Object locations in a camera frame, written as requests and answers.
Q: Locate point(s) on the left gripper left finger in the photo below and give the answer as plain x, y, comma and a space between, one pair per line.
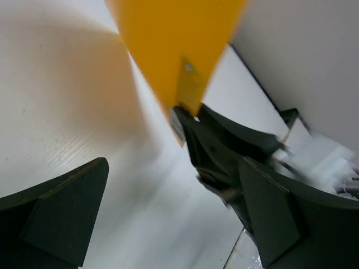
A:
50, 224

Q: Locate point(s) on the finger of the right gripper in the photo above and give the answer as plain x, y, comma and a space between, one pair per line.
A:
218, 168
215, 128

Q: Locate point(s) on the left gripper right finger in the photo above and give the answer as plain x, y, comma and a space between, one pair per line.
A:
298, 226

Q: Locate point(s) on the orange plastic folder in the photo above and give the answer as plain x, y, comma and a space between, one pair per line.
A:
176, 46

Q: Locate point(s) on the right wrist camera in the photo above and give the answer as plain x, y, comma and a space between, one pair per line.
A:
316, 159

